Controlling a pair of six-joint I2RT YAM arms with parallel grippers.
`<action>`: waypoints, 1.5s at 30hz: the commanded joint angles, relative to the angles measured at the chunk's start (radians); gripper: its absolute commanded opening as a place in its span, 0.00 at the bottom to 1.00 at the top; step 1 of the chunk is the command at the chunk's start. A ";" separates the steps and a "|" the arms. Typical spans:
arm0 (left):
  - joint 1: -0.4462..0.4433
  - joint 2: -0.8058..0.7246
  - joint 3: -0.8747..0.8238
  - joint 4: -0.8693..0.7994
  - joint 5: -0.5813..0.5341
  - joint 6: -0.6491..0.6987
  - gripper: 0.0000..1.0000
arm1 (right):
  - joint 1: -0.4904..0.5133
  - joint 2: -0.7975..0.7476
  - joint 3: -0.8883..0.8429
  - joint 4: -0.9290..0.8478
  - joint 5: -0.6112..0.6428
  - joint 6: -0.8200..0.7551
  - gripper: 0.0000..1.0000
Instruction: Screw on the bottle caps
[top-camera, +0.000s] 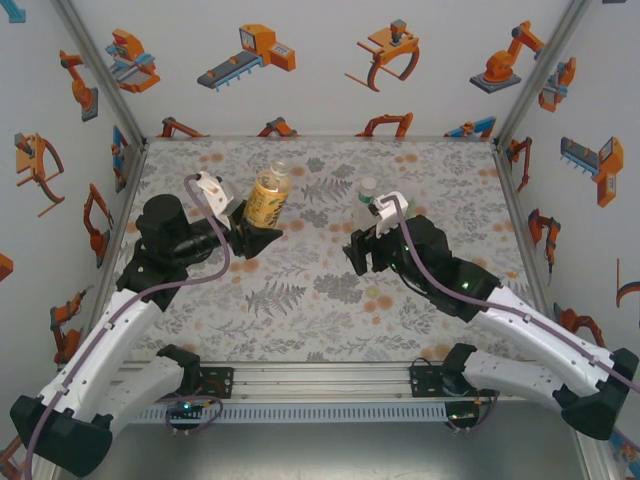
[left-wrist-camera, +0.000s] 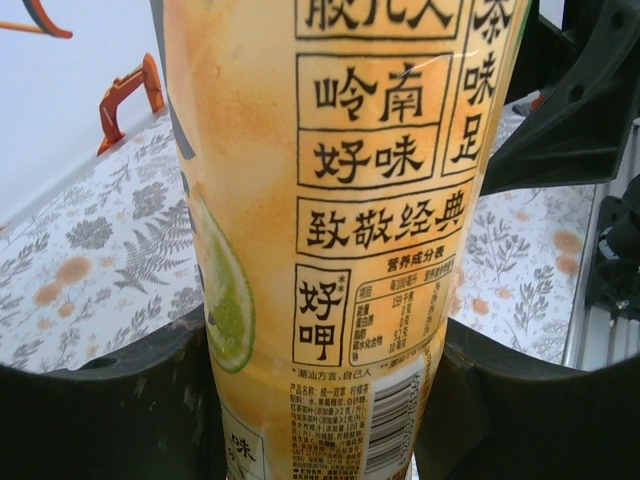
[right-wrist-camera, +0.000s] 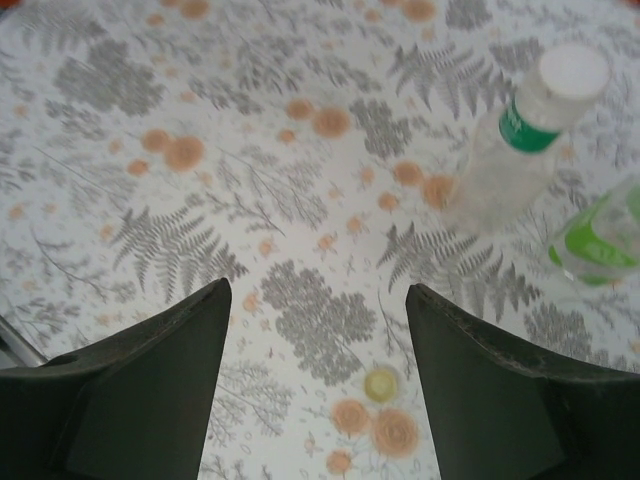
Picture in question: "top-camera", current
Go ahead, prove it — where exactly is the yellow tea bottle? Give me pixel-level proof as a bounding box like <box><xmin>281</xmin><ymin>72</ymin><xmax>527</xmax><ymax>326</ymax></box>
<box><xmin>243</xmin><ymin>160</ymin><xmax>293</xmax><ymax>229</ymax></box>

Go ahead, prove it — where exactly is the aluminium side rail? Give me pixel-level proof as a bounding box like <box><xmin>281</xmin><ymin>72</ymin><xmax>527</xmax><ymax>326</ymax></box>
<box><xmin>84</xmin><ymin>139</ymin><xmax>150</xmax><ymax>341</ymax></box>
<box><xmin>493</xmin><ymin>139</ymin><xmax>551</xmax><ymax>311</ymax></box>

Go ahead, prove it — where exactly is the floral print tablecloth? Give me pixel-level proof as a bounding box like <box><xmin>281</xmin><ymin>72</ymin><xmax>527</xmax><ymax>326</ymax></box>
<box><xmin>89</xmin><ymin>138</ymin><xmax>554</xmax><ymax>364</ymax></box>

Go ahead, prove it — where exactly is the clear water bottle green label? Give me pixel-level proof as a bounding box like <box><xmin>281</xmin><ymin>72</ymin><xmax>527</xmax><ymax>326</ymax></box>
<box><xmin>351</xmin><ymin>177</ymin><xmax>382</xmax><ymax>236</ymax></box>

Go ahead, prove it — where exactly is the aluminium back rail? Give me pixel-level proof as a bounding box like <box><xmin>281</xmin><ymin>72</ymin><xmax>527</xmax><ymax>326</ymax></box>
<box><xmin>143</xmin><ymin>133</ymin><xmax>499</xmax><ymax>144</ymax></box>

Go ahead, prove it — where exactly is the short purple cable loop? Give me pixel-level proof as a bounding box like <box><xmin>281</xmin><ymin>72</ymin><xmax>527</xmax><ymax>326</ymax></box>
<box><xmin>446</xmin><ymin>392</ymin><xmax>504</xmax><ymax>435</ymax></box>
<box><xmin>164</xmin><ymin>397</ymin><xmax>224</xmax><ymax>439</ymax></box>

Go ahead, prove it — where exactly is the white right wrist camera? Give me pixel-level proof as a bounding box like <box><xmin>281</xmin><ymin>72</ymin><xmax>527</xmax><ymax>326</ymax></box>
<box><xmin>370</xmin><ymin>191</ymin><xmax>417</xmax><ymax>237</ymax></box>

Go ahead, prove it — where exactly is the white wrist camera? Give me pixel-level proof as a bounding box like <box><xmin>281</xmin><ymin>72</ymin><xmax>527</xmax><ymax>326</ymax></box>
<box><xmin>370</xmin><ymin>191</ymin><xmax>417</xmax><ymax>237</ymax></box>
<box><xmin>192</xmin><ymin>170</ymin><xmax>242</xmax><ymax>217</ymax></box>

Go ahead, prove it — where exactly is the aluminium front rail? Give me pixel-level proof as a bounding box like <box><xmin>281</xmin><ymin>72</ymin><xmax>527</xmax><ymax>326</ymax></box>
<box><xmin>114</xmin><ymin>360</ymin><xmax>566</xmax><ymax>401</ymax></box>

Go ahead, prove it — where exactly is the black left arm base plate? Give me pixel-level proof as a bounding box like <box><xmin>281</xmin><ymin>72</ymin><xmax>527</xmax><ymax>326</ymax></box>
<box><xmin>143</xmin><ymin>366</ymin><xmax>235</xmax><ymax>401</ymax></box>

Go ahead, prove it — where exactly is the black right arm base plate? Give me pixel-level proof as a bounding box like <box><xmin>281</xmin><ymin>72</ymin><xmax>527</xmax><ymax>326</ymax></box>
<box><xmin>409</xmin><ymin>363</ymin><xmax>496</xmax><ymax>400</ymax></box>

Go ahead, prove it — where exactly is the aluminium frame post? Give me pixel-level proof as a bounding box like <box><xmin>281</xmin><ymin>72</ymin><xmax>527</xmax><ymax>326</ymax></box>
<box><xmin>52</xmin><ymin>0</ymin><xmax>149</xmax><ymax>146</ymax></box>
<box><xmin>574</xmin><ymin>434</ymin><xmax>619</xmax><ymax>480</ymax></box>
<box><xmin>494</xmin><ymin>0</ymin><xmax>596</xmax><ymax>146</ymax></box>

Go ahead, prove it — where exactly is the slotted grey cable tray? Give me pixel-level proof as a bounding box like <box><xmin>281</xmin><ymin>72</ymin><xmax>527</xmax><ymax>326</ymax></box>
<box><xmin>134</xmin><ymin>403</ymin><xmax>447</xmax><ymax>425</ymax></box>

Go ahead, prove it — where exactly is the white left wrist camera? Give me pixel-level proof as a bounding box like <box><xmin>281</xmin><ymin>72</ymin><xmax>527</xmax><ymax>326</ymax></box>
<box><xmin>192</xmin><ymin>170</ymin><xmax>242</xmax><ymax>217</ymax></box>

